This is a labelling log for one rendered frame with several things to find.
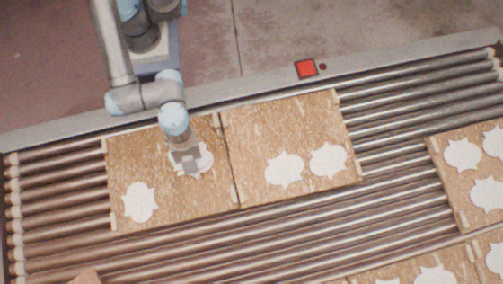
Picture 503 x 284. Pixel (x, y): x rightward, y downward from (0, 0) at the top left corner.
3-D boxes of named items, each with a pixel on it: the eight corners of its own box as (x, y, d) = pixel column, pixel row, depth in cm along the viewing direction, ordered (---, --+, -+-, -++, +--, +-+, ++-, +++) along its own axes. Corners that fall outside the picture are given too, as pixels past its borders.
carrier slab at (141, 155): (103, 139, 150) (102, 137, 149) (217, 113, 153) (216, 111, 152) (116, 236, 137) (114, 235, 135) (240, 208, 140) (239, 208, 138)
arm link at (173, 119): (183, 95, 114) (188, 125, 111) (189, 114, 124) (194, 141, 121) (154, 102, 114) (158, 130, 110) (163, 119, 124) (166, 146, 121)
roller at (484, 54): (9, 157, 153) (3, 153, 148) (489, 50, 168) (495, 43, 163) (10, 169, 151) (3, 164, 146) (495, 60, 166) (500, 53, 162)
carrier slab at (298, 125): (220, 113, 153) (219, 111, 152) (331, 91, 156) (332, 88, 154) (241, 209, 140) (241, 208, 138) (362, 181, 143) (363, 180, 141)
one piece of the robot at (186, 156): (169, 164, 121) (179, 181, 136) (199, 156, 121) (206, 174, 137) (161, 127, 125) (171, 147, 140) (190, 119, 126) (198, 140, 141)
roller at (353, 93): (10, 170, 151) (3, 165, 146) (495, 60, 166) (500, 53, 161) (10, 181, 149) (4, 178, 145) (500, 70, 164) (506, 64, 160)
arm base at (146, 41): (122, 29, 170) (114, 13, 161) (158, 18, 171) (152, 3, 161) (127, 58, 164) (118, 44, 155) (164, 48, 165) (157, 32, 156)
